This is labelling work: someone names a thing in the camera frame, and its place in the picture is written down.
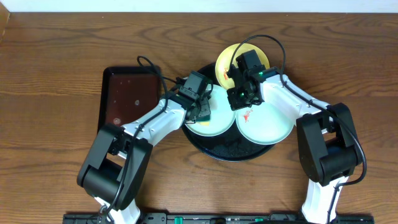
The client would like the light blue plate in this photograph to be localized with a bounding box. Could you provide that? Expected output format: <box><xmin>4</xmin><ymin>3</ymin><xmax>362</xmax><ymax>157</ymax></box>
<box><xmin>236</xmin><ymin>103</ymin><xmax>294</xmax><ymax>145</ymax></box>
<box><xmin>185</xmin><ymin>85</ymin><xmax>236</xmax><ymax>137</ymax></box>

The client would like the yellow plate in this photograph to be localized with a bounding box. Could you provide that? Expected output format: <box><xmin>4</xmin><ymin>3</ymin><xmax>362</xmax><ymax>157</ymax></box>
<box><xmin>215</xmin><ymin>43</ymin><xmax>270</xmax><ymax>90</ymax></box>

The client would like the green yellow sponge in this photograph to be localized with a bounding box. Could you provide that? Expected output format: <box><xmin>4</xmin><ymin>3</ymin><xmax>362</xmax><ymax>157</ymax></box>
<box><xmin>197</xmin><ymin>118</ymin><xmax>211</xmax><ymax>126</ymax></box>

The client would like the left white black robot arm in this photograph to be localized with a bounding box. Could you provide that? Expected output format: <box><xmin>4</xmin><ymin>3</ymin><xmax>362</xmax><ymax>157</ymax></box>
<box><xmin>77</xmin><ymin>87</ymin><xmax>211</xmax><ymax>223</ymax></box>

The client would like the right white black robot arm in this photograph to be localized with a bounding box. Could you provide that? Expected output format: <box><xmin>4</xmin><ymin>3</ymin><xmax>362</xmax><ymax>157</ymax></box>
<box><xmin>227</xmin><ymin>66</ymin><xmax>367</xmax><ymax>223</ymax></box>

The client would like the round black tray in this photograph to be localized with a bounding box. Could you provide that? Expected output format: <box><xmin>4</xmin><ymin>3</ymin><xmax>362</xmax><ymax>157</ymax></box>
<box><xmin>182</xmin><ymin>63</ymin><xmax>273</xmax><ymax>162</ymax></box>

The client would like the rectangular dark brown tray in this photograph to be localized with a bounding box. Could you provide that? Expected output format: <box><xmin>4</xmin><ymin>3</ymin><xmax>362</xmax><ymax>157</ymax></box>
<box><xmin>98</xmin><ymin>66</ymin><xmax>161</xmax><ymax>129</ymax></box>

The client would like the right black cable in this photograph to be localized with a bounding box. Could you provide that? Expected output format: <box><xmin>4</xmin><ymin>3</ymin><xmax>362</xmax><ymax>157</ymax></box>
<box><xmin>228</xmin><ymin>34</ymin><xmax>368</xmax><ymax>224</ymax></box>

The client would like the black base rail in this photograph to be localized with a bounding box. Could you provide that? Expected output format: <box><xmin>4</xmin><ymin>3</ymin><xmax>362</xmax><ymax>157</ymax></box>
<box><xmin>62</xmin><ymin>213</ymin><xmax>375</xmax><ymax>224</ymax></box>

